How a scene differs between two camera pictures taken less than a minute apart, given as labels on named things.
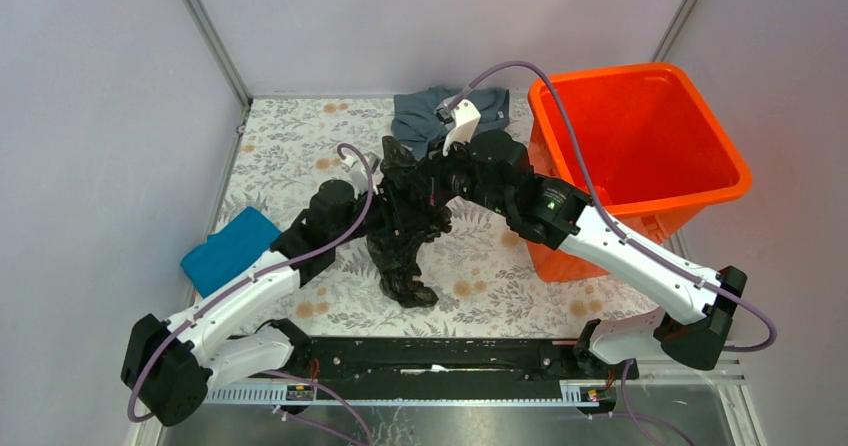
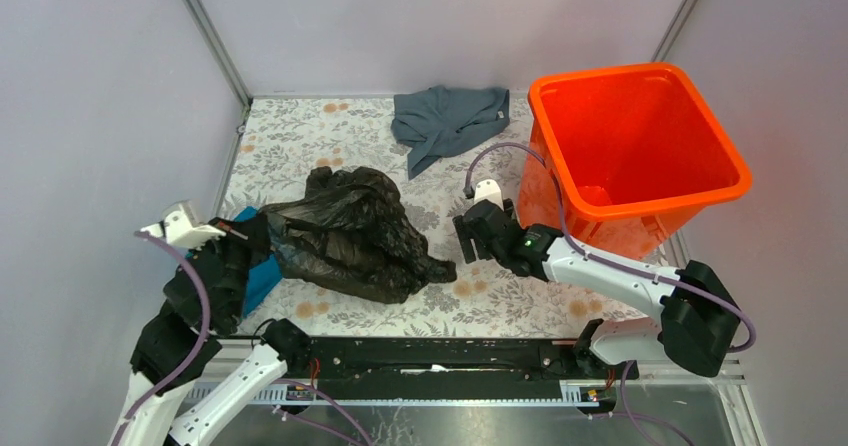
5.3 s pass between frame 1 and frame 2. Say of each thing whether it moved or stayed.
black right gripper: moved
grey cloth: stayed
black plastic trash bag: moved
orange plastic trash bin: stayed
